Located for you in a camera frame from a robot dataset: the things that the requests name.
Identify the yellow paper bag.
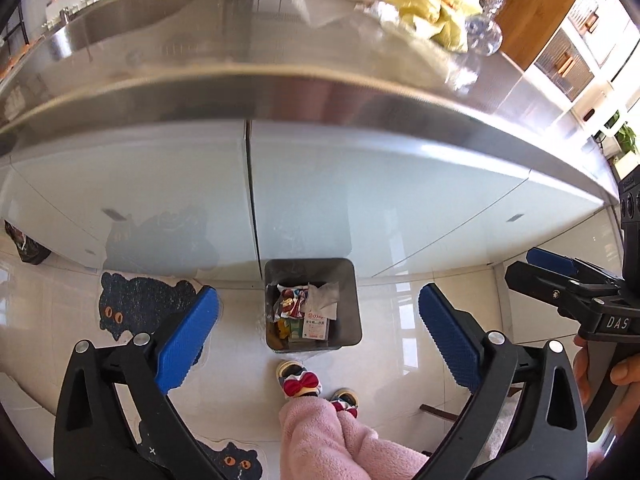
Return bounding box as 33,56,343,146
385,0,483,53

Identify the green potted plant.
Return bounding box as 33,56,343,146
615,122,638,154

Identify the stainless steel sink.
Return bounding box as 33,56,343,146
44,0,195,56

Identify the clear plastic bottle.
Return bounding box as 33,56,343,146
447,14,502,94

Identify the black cat floor mat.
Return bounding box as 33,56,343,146
98,272,198,341

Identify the white cabinet door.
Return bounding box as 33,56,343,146
250,122,603,278
1,120,260,282

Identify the person's right hand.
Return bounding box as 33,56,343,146
572,334,640,436

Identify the white cabinet door right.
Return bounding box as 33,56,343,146
250,122,603,278

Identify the red white snack wrapper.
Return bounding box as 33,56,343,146
273,285,309,320

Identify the pink fluffy trouser leg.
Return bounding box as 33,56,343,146
279,396,427,479

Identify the red bow slipper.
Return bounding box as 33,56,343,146
329,388,359,418
276,361,322,400

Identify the clear plastic wrapper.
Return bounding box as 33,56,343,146
356,1,400,26

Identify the white plastic wrapper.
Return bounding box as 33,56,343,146
304,282,340,321

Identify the small black cat mat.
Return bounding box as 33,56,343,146
136,421,266,480

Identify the white cabinet door left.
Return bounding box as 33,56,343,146
1,120,260,282

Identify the grey square trash bin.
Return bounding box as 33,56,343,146
264,258,362,353

